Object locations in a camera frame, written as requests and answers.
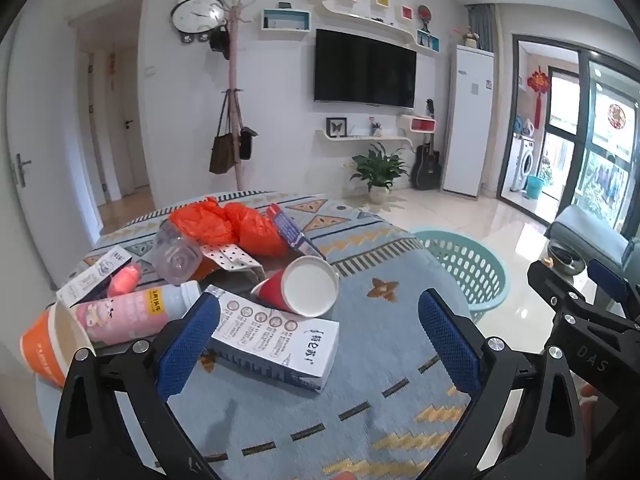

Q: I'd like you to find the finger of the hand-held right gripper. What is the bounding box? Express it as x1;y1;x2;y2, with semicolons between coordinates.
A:
527;258;592;314
587;258;640;329

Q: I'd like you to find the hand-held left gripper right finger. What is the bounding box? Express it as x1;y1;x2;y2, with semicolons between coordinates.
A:
418;289;587;480

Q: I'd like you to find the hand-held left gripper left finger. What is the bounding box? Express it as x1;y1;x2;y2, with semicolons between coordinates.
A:
52;291;223;480

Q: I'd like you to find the pink label plastic bottle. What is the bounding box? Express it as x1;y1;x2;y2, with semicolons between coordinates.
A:
70;280;203;346

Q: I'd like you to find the clear plastic cup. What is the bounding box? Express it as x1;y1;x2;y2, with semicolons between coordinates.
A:
150;220;203;287

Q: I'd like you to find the teal plastic basket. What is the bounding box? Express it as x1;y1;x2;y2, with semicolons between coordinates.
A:
411;230;508;323

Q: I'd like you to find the white printed carton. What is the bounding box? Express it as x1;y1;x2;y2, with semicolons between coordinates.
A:
202;284;341;395

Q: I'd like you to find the small white printed box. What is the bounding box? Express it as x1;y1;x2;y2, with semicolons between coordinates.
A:
55;247;133;306

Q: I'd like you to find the orange plastic bag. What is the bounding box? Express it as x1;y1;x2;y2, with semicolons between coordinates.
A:
169;197;288;260

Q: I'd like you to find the red paper cup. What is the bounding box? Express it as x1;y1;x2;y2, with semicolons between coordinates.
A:
250;255;341;317

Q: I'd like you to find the orange paper cup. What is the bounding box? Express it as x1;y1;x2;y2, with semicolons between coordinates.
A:
20;301;97;388

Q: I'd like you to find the blue and red toothpaste box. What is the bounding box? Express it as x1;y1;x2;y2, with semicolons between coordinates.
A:
265;203;328;261

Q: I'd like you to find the dark round bowl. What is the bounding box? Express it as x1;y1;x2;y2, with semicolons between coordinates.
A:
547;240;586;275

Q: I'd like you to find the grey sofa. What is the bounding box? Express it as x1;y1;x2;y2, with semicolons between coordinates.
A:
545;205;636;271

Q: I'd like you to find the glass sliding door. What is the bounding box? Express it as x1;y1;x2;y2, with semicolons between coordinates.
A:
500;34;640;241

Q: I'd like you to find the white washing machine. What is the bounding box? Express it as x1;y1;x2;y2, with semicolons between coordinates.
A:
510;135;537;192

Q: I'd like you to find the patterned blue tablecloth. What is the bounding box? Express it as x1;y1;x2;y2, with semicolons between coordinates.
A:
35;190;476;480

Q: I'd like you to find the black acoustic guitar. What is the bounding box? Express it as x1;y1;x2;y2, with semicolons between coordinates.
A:
411;99;442;191

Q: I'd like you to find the white refrigerator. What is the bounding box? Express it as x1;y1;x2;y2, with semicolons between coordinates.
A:
442;44;495;197

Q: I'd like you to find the potted green plant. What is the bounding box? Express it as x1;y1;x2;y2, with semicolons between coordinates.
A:
350;142;408;204

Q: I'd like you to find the brown tote bag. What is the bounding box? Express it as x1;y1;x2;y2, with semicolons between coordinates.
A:
209;91;241;175

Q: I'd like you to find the red knot hanging ornament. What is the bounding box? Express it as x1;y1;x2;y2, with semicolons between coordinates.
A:
526;66;550;131

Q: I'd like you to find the small black hanging bag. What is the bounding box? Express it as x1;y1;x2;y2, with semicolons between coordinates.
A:
239;127;259;161

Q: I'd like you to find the white hallway door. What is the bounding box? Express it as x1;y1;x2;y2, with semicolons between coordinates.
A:
120;47;151;196

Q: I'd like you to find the white room door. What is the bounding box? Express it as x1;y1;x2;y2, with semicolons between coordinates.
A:
7;10;101;281

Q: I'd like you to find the grey curtain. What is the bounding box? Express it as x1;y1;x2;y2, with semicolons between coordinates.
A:
465;4;501;52

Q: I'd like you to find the black bag on rack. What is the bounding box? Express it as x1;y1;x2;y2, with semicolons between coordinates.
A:
209;25;231;53

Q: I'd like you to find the blue-lined box shelf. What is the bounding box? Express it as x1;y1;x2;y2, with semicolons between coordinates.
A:
260;8;313;32

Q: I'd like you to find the low white wall shelf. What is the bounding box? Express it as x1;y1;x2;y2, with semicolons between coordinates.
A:
315;114;437;143

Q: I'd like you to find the wall-mounted black television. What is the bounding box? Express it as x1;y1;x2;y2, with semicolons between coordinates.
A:
314;28;417;109

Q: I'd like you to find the long curved white wall shelf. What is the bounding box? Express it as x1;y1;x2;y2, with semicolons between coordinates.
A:
322;0;441;53

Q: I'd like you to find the panda wall clock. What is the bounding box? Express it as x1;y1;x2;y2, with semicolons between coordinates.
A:
171;0;226;43

